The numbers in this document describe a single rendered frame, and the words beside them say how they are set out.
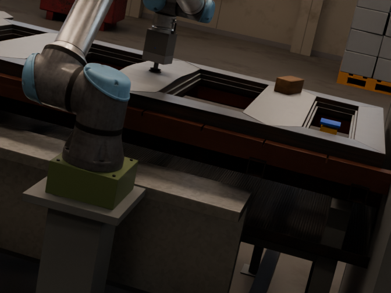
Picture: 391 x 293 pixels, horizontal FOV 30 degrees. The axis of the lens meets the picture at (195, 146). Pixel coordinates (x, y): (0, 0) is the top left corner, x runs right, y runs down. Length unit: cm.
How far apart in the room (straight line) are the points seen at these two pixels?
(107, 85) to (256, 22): 952
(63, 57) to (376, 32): 733
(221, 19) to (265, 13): 67
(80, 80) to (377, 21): 735
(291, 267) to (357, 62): 581
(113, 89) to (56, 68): 15
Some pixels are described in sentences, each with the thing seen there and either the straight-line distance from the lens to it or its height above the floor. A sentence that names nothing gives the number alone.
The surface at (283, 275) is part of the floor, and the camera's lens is 328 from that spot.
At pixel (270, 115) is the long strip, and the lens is 220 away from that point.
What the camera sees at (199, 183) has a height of 68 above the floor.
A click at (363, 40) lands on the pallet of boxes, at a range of 894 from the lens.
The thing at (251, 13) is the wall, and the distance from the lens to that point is 1118.
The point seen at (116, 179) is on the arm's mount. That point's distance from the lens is 172.
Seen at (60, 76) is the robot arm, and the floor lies 96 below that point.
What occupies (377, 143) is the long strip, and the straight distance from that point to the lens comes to 219.
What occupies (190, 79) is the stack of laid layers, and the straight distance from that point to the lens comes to 261.
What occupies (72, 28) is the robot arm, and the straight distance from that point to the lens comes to 184.
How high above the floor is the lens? 133
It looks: 16 degrees down
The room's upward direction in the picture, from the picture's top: 12 degrees clockwise
